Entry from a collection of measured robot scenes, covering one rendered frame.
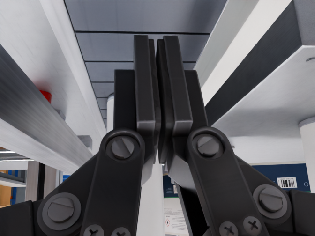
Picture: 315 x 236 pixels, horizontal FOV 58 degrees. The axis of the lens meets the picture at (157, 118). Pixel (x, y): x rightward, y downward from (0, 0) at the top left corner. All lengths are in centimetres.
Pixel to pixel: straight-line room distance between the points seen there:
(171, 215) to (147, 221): 49
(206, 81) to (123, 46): 6
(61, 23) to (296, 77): 20
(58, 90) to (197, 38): 26
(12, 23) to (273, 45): 22
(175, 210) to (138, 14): 61
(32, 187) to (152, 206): 27
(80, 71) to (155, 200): 12
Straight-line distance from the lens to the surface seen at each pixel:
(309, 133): 44
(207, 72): 16
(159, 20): 17
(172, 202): 73
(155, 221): 25
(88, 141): 45
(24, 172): 394
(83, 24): 18
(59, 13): 17
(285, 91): 31
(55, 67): 35
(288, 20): 25
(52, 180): 48
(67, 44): 20
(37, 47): 31
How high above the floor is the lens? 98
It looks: 16 degrees down
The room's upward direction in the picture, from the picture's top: 178 degrees clockwise
